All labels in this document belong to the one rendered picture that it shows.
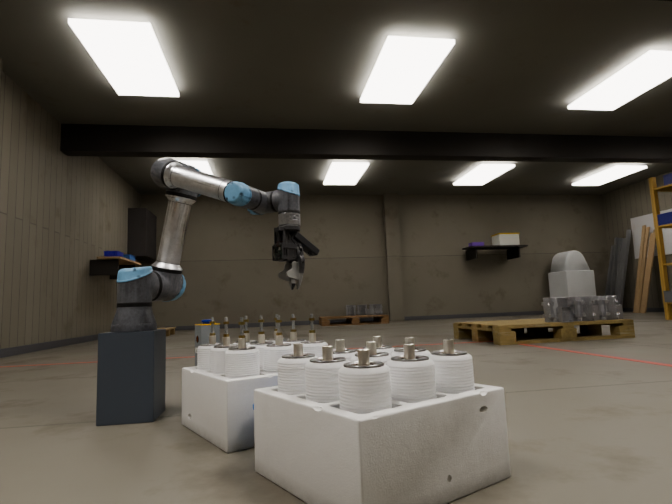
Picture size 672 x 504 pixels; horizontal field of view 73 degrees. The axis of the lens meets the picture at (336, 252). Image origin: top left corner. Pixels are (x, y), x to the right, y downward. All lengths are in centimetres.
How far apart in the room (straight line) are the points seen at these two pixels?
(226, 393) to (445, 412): 59
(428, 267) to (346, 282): 181
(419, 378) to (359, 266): 860
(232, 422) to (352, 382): 52
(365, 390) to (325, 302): 851
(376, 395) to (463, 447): 22
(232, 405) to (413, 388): 54
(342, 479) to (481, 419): 32
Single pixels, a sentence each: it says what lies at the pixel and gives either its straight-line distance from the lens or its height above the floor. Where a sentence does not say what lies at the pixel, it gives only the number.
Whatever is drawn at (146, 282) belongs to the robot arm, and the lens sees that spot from 175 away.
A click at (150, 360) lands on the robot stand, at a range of 169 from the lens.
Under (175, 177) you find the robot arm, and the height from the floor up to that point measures 82.
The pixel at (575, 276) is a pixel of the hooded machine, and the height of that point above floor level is 77.
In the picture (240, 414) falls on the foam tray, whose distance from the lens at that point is 128.
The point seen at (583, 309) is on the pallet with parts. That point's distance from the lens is 439.
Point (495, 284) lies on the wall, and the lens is 1046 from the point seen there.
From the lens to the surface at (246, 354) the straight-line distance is 130.
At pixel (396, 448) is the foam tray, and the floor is 12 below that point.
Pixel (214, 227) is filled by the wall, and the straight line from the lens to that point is 944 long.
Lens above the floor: 36
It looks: 7 degrees up
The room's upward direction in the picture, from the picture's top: 2 degrees counter-clockwise
